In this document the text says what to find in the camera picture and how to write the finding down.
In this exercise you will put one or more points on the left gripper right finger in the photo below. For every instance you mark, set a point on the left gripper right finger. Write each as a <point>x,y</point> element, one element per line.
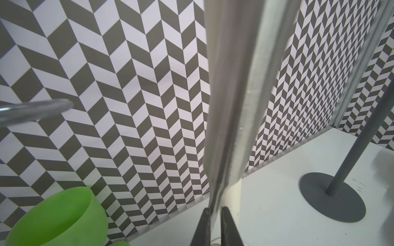
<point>229,233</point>

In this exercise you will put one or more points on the all steel turner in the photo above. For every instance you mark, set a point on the all steel turner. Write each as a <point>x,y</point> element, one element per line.
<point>270,24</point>

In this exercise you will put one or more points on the cream utensil rack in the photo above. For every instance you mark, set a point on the cream utensil rack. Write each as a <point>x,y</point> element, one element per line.
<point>229,196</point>

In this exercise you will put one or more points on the dark grey utensil rack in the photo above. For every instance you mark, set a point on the dark grey utensil rack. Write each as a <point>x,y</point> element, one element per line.
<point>330,195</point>

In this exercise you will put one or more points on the green plastic goblet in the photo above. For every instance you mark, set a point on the green plastic goblet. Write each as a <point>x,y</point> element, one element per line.
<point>72,217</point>

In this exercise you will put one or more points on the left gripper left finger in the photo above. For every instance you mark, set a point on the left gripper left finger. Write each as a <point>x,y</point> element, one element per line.
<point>202,234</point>

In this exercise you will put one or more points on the chrome wire mug tree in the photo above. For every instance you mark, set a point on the chrome wire mug tree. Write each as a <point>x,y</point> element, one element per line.
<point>20,113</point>

